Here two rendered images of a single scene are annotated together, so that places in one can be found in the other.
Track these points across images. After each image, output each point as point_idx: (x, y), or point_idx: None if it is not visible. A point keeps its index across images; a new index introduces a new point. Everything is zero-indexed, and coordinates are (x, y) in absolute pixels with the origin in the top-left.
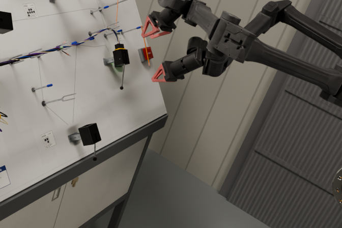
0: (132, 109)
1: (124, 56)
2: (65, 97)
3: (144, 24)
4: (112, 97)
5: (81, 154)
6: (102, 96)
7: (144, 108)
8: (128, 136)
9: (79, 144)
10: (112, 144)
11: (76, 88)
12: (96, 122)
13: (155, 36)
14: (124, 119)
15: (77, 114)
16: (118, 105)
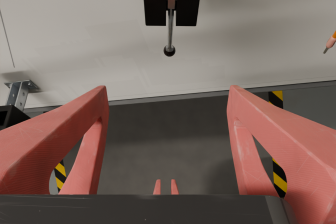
0: (242, 60)
1: None
2: None
3: (30, 118)
4: (165, 35)
5: (48, 103)
6: (120, 30)
7: (299, 61)
8: (198, 96)
9: (40, 92)
10: (139, 101)
11: (6, 9)
12: (93, 71)
13: (233, 148)
14: (198, 74)
15: (24, 57)
16: (186, 50)
